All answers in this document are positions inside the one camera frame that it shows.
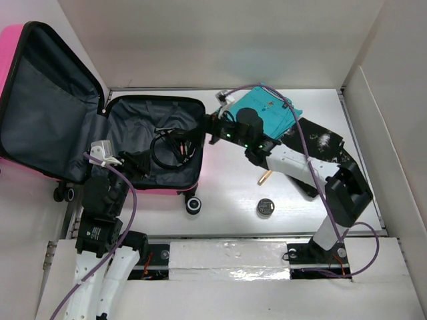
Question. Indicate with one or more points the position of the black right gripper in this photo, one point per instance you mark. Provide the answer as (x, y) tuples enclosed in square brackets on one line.
[(211, 124)]

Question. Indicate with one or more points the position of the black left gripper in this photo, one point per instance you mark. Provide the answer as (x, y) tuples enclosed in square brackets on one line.
[(137, 162)]

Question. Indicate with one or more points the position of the teal shorts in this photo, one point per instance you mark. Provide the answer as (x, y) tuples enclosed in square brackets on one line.
[(277, 117)]

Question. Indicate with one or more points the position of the gold lipstick tube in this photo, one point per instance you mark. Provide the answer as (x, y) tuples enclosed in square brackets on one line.
[(264, 177)]

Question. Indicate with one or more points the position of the round black compact case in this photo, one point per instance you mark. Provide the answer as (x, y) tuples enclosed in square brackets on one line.
[(265, 207)]

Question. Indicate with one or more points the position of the black white tie-dye shirt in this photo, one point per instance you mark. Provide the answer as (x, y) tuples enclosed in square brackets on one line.
[(322, 143)]

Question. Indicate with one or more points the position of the pink hard-shell suitcase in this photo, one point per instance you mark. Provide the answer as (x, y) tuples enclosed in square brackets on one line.
[(53, 108)]

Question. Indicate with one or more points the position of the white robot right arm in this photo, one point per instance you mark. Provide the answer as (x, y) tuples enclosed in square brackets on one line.
[(342, 187)]

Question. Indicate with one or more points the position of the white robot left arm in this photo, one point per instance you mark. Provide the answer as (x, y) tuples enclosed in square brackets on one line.
[(106, 250)]

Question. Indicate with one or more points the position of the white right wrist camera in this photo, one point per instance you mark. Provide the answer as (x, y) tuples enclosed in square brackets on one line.
[(225, 100)]

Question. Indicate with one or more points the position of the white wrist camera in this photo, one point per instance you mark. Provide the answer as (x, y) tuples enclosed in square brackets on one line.
[(101, 154), (225, 100)]

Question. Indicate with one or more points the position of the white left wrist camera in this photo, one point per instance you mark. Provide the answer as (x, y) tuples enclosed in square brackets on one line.
[(101, 154)]

